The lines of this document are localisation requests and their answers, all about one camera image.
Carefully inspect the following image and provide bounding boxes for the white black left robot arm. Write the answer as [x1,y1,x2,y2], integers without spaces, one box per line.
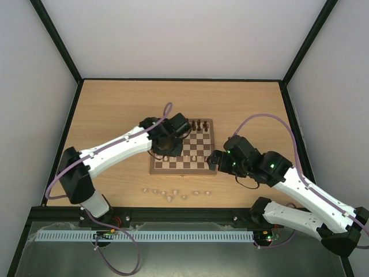
[57,113,191,224]

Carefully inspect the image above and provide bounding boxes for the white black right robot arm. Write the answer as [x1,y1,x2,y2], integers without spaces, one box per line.
[206,135,368,257]

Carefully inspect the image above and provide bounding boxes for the wooden chess board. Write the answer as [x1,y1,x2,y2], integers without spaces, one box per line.
[149,118,216,176]

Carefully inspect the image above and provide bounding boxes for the right controller circuit board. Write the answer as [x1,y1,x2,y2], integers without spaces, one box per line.
[260,228,280,242]

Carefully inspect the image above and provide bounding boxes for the controller circuit board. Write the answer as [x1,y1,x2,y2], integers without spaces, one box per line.
[92,229,119,239]
[260,228,280,242]

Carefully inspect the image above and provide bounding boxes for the left controller circuit board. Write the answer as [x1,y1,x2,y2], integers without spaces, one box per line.
[92,229,119,239]

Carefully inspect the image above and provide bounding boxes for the black front mounting rail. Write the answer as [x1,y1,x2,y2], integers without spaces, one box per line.
[27,207,274,231]

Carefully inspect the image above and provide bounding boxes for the white slotted cable duct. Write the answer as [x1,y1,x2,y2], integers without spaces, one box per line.
[35,230,254,243]

